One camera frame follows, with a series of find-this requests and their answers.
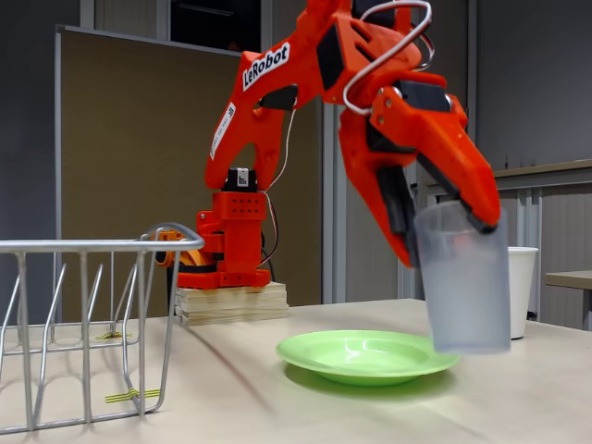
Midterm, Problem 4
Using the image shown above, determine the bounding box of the clear grey plastic cup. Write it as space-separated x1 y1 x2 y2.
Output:
413 201 512 356

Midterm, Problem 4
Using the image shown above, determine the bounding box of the green plastic plate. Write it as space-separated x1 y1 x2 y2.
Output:
275 328 461 388

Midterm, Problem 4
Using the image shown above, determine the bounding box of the grey sideboard cabinet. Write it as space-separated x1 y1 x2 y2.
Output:
424 159 592 332

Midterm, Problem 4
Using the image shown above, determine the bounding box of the white paper cup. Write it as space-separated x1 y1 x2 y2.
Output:
507 246 540 340

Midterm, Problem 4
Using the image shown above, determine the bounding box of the stacked wooden base block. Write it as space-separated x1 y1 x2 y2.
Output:
174 281 290 327

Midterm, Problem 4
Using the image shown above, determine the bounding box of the dark window pane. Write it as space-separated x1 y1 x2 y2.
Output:
169 0 263 56

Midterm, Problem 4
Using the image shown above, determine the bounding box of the grey side table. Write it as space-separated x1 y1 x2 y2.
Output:
544 270 592 332

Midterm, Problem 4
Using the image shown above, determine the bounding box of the light orange clamp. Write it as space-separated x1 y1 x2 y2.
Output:
154 228 204 269

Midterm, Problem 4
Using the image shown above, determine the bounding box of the brown partition board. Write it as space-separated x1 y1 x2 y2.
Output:
54 25 321 320

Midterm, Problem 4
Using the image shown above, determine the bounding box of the long yellow black tape marker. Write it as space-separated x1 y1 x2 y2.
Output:
105 388 162 404

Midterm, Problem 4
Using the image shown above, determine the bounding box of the white shoulder servo cable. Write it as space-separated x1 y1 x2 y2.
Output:
263 109 298 195

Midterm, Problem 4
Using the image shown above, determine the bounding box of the white wrist servo cable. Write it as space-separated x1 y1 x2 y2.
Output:
341 0 436 117

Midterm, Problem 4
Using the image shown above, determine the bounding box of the black power cable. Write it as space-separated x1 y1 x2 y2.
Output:
261 230 281 278

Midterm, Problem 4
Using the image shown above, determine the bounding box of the metal wire dish rack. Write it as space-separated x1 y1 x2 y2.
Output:
0 222 205 436

